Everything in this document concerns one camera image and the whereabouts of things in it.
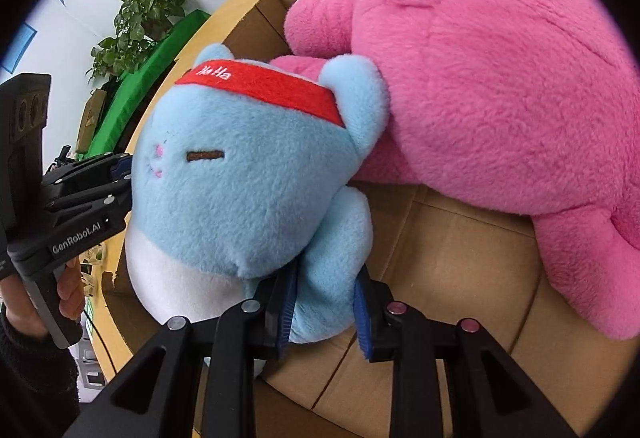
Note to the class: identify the pink plush toy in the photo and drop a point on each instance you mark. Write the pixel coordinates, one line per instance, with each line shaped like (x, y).
(490, 108)

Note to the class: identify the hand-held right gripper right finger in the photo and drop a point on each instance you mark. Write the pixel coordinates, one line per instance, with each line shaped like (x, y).
(362, 318)

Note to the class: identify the green potted plant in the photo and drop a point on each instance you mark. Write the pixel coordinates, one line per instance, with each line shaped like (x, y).
(132, 26)

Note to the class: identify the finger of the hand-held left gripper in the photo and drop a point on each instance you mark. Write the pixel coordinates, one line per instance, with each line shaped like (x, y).
(100, 208)
(107, 168)

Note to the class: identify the blue cat plush toy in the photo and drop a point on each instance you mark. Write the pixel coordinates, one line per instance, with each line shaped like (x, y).
(240, 188)

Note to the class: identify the person's left hand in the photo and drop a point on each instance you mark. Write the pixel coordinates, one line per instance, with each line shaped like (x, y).
(65, 288)

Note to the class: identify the wooden desk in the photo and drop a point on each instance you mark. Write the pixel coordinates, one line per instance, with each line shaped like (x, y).
(235, 13)

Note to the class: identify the cardboard box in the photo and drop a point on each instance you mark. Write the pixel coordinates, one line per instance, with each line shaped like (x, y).
(450, 288)

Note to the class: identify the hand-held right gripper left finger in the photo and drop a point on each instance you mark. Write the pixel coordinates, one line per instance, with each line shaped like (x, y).
(287, 308)

